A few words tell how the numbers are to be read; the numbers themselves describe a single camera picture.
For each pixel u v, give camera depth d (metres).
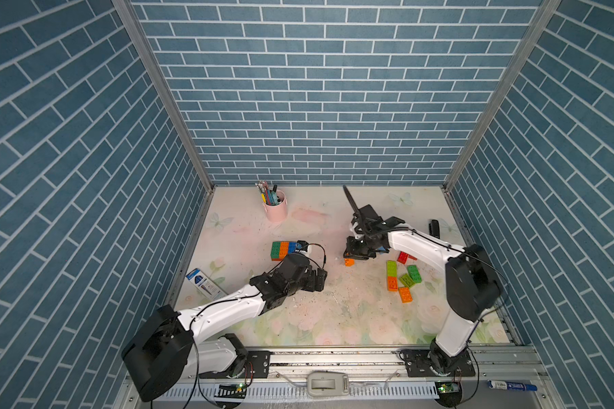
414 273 0.91
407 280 0.90
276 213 1.05
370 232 0.70
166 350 0.40
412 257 0.61
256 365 0.74
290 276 0.63
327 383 0.69
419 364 0.74
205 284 0.89
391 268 0.94
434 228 1.02
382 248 0.73
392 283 0.90
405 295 0.86
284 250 0.94
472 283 0.48
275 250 0.96
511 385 0.69
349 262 0.97
